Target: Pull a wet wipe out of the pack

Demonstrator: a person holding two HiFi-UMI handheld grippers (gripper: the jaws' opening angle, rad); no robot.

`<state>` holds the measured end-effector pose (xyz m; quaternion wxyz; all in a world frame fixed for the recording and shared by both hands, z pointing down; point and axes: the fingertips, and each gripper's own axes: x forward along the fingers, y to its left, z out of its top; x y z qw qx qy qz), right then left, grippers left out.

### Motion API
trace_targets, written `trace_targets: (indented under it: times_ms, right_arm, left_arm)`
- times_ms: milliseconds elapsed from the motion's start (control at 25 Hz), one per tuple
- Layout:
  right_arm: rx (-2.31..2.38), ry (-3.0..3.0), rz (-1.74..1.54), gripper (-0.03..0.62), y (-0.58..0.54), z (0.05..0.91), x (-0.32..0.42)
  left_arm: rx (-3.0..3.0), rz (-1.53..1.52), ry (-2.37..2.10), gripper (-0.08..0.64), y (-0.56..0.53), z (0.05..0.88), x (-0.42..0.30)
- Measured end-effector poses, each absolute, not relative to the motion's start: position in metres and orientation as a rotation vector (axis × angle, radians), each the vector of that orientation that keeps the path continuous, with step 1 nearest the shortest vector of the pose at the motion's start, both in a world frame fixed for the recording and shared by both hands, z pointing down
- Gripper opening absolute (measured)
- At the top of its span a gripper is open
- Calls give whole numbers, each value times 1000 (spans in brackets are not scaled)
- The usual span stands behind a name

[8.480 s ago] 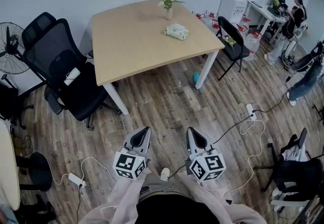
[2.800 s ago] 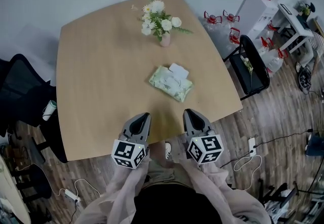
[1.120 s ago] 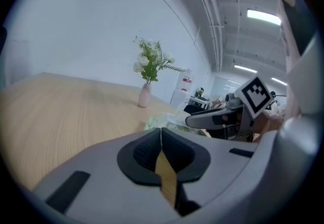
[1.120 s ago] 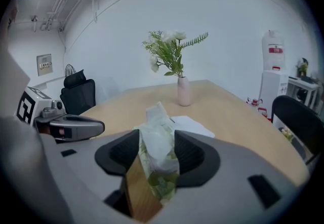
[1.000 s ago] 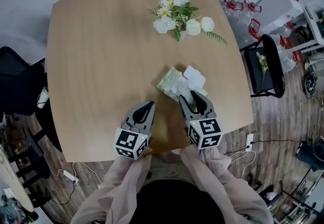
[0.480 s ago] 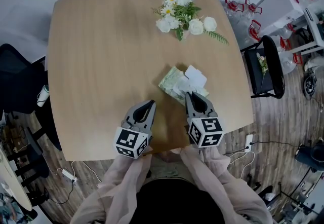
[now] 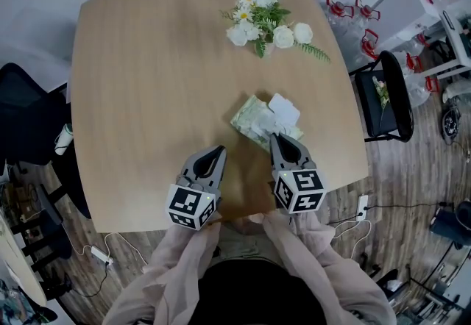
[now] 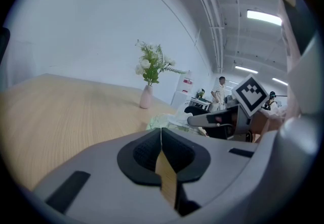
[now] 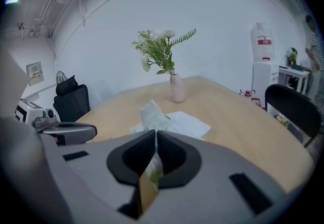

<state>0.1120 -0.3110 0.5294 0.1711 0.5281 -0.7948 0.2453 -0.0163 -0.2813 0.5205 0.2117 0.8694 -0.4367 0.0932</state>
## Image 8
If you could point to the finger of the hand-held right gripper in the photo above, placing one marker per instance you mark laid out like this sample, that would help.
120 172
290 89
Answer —
202 119

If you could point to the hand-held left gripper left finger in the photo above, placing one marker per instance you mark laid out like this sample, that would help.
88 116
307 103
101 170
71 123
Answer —
101 180

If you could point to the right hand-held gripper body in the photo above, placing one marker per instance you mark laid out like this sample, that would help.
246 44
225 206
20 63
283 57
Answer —
250 95

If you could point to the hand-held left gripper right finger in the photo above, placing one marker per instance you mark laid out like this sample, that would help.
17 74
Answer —
217 167

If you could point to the white cloth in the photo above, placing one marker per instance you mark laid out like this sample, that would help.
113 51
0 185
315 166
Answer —
181 117

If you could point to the light green cloth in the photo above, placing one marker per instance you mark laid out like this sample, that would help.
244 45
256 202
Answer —
158 122

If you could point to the person's right forearm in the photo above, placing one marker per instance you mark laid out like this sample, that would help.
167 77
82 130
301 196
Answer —
265 124

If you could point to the black folding chair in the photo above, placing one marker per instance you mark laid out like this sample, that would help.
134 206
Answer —
196 110

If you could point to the white desk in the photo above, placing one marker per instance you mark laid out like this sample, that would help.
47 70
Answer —
201 102

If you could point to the ceiling light panel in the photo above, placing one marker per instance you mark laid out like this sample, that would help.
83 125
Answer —
264 17
246 69
279 81

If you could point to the small green potted plant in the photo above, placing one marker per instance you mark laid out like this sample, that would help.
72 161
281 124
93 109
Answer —
200 93

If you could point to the pink vase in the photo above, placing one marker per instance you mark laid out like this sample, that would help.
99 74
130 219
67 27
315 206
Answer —
146 97

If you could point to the wooden table with white legs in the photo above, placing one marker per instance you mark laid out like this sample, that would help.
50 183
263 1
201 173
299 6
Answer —
63 116

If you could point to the white flower bouquet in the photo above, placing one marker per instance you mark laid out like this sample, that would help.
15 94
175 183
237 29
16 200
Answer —
152 63

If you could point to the person's torso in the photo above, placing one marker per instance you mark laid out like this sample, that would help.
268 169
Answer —
296 15

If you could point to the black mesh office chair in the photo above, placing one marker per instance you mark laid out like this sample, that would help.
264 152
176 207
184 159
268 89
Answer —
3 43

